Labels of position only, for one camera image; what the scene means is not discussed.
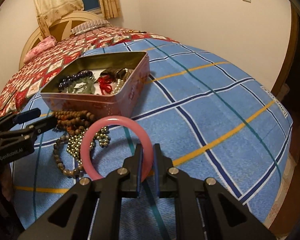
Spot striped pillow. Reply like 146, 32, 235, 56
70, 19, 112, 35

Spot gold metal bead chain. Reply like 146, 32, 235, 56
66, 126, 112, 165

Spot grey stone bead bracelet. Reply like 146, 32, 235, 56
52, 132, 84, 179

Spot pink metal tin box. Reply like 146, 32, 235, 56
40, 51, 150, 118

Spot beads on bed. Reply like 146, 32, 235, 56
124, 29, 147, 34

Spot pink pillow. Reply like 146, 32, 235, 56
23, 35, 57, 64

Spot brown leather strap watch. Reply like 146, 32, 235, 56
100, 68, 133, 81

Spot dark purple bead bracelet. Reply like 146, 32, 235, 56
58, 69, 94, 92

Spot brown wooden door frame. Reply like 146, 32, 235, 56
271, 4, 299, 97

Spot red knot tassel charm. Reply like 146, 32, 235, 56
97, 75, 115, 95

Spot left beige curtain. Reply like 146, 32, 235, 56
33, 0, 84, 37

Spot green jade bangle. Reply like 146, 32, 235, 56
64, 76, 96, 94

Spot red patterned bedspread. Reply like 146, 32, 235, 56
0, 27, 174, 117

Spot cream wooden headboard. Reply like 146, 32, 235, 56
19, 11, 104, 69

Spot dark remote on bed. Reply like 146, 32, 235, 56
0, 89, 17, 111

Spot pink bangle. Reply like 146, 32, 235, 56
80, 115, 154, 181

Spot blue plaid table cloth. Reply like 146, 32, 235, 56
13, 39, 292, 239

